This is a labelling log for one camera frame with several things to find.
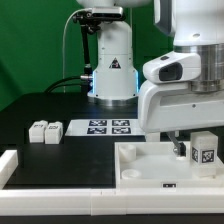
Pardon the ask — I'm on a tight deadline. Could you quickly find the white thin cable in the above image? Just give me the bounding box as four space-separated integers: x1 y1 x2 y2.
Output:
62 8 88 94

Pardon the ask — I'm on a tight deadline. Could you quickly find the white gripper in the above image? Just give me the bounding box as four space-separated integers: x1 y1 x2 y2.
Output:
138 81 224 157

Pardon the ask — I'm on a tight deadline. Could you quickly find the white tag sheet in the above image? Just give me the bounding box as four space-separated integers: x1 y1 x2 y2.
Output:
66 119 144 136

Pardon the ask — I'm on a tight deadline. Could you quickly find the white square tabletop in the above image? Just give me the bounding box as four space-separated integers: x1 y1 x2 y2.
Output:
115 142 224 188

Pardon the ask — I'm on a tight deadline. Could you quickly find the black cable bundle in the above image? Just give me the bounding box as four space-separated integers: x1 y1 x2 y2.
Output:
43 75 88 94

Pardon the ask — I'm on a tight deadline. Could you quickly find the black camera on stand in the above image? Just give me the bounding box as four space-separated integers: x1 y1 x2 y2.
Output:
72 6 125 91

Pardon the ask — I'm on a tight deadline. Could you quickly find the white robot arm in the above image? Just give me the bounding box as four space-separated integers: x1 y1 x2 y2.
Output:
76 0 224 134

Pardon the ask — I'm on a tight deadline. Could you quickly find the white U-shaped fence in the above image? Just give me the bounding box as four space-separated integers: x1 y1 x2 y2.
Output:
0 150 224 216

